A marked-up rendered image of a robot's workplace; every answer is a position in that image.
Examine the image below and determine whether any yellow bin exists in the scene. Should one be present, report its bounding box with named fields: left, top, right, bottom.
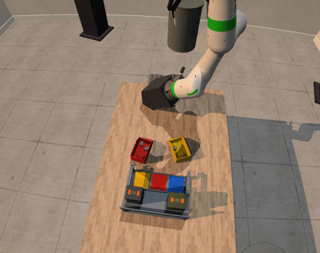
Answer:
left=168, top=136, right=191, bottom=163

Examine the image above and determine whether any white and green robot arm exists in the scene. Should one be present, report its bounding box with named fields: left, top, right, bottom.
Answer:
left=164, top=0, right=247, bottom=101

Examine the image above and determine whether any red bin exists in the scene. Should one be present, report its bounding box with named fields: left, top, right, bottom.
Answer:
left=130, top=137, right=153, bottom=164

